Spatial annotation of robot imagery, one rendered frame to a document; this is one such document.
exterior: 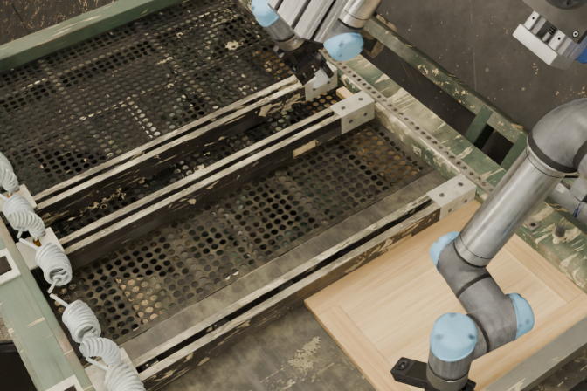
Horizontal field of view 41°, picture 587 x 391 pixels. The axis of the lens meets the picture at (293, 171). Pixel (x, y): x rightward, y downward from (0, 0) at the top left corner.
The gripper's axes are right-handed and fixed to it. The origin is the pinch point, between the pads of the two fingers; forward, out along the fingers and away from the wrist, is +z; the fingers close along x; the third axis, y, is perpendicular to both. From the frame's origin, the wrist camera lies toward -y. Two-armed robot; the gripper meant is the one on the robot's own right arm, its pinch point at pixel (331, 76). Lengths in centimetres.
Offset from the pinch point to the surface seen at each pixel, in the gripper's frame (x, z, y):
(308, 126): -14.7, 30.6, 12.7
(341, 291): 37, 21, 33
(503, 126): -13, 107, -41
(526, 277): 58, 39, -5
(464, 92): -35, 107, -41
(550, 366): 80, 29, 6
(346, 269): 33.3, 21.0, 28.3
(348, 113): -12.5, 35.7, 1.1
